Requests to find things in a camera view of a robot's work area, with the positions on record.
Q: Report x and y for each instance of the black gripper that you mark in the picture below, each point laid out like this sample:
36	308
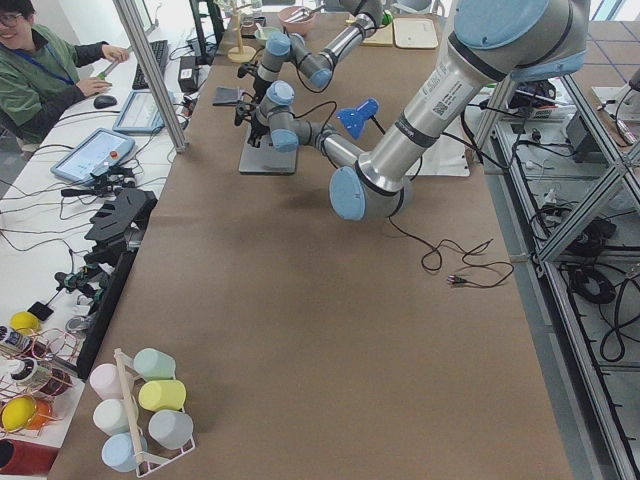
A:
262	82
257	127

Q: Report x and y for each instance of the grey laptop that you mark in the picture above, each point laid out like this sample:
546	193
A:
266	160

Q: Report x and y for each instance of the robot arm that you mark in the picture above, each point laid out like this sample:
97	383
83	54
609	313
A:
316	67
490	40

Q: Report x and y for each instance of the folded grey cloth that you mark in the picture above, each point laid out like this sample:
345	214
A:
227	96

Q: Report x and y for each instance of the wooden cup tree stand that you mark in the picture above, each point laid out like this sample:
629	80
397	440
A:
239	53

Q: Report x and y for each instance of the mint green bowl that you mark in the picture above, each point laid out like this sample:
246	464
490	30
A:
262	34

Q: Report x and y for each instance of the pink bowl with ice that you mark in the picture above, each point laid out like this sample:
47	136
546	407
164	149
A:
300	27

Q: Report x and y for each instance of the metal ice scoop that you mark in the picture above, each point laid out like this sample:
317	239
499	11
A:
303	13

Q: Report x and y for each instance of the blue desk lamp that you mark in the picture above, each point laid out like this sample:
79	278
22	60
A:
354	119

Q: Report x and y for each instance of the blue teach pendant upper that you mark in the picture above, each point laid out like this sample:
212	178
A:
139	115

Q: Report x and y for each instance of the blue teach pendant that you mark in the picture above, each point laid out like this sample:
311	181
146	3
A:
101	150
139	115

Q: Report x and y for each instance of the wooden cutting board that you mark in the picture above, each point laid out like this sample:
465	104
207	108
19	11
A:
379	37

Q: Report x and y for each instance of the black computer mouse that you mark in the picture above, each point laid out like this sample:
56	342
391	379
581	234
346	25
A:
104	101

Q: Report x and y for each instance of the blue teach pendant lower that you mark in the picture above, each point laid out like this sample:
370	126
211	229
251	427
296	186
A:
101	150

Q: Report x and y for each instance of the white plastic tray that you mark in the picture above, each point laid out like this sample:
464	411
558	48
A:
415	33

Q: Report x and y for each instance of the black slotted tool holder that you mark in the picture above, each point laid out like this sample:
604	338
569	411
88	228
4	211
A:
131	206

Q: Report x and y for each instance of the person in green jacket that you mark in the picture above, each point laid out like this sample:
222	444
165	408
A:
39	73

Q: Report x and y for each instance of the mint green cup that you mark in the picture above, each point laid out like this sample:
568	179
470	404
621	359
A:
152	364

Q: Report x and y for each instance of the yellow cup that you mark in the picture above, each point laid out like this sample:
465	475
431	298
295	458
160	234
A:
158	395

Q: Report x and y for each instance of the pink cup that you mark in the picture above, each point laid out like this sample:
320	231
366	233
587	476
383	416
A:
105	381

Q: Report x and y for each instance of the yellow lemon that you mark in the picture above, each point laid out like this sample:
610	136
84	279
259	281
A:
25	322
18	413

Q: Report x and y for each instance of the sauce bottle with label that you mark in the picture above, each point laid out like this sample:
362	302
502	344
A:
14	343

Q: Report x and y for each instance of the grey cup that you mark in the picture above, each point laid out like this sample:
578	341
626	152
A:
171	429

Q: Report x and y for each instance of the white cup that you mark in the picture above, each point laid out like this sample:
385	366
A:
110	417

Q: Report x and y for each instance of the light blue cup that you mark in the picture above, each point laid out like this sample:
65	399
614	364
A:
118	453

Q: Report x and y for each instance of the aluminium frame post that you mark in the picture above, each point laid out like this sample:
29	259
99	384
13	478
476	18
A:
132	24

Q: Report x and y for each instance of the copper wire bottle rack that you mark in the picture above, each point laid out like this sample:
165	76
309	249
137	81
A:
47	380

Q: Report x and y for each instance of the white wire cup rack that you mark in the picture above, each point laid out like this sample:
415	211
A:
150	456

